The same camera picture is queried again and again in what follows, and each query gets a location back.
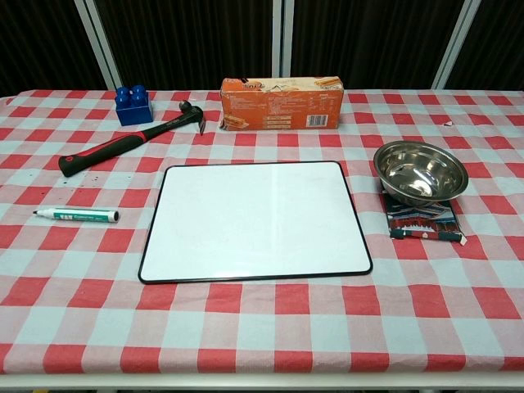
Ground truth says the teal marker pen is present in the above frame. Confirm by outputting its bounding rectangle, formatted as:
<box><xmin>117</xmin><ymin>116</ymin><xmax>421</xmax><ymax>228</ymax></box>
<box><xmin>32</xmin><ymin>207</ymin><xmax>121</xmax><ymax>225</ymax></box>

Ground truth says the white board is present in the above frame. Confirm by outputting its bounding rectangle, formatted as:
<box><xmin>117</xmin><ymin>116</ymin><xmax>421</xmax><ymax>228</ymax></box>
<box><xmin>138</xmin><ymin>160</ymin><xmax>374</xmax><ymax>286</ymax></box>

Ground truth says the orange biscuit box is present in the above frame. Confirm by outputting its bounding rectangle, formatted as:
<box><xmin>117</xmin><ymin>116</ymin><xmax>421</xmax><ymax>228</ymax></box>
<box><xmin>218</xmin><ymin>75</ymin><xmax>345</xmax><ymax>132</ymax></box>

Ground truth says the red white checked tablecloth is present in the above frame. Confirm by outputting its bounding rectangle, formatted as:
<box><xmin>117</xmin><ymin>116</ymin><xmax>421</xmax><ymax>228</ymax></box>
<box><xmin>0</xmin><ymin>88</ymin><xmax>524</xmax><ymax>376</ymax></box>

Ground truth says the blue plastic building block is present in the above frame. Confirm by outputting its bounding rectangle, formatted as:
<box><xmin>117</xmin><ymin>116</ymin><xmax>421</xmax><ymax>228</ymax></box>
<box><xmin>114</xmin><ymin>84</ymin><xmax>155</xmax><ymax>127</ymax></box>

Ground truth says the black red claw hammer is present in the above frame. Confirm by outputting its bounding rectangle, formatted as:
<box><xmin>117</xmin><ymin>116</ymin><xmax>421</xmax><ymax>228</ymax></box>
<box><xmin>57</xmin><ymin>100</ymin><xmax>205</xmax><ymax>178</ymax></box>

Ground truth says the stainless steel bowl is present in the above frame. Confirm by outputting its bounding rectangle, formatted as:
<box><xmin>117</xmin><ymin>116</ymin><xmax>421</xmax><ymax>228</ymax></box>
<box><xmin>373</xmin><ymin>139</ymin><xmax>470</xmax><ymax>205</ymax></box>

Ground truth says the dark snack packet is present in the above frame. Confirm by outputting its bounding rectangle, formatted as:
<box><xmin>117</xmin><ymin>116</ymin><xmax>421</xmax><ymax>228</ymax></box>
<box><xmin>383</xmin><ymin>189</ymin><xmax>468</xmax><ymax>247</ymax></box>

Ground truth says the dark ribbed partition panel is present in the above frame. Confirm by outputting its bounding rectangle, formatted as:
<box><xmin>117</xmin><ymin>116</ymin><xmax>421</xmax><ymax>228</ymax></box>
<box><xmin>93</xmin><ymin>0</ymin><xmax>276</xmax><ymax>92</ymax></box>
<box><xmin>445</xmin><ymin>0</ymin><xmax>524</xmax><ymax>91</ymax></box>
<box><xmin>0</xmin><ymin>0</ymin><xmax>111</xmax><ymax>98</ymax></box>
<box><xmin>289</xmin><ymin>0</ymin><xmax>468</xmax><ymax>90</ymax></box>

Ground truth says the white partition post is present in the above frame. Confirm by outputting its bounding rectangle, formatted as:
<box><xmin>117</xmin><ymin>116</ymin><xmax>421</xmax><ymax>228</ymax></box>
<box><xmin>73</xmin><ymin>0</ymin><xmax>124</xmax><ymax>90</ymax></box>
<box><xmin>273</xmin><ymin>0</ymin><xmax>293</xmax><ymax>79</ymax></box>
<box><xmin>431</xmin><ymin>0</ymin><xmax>481</xmax><ymax>90</ymax></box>

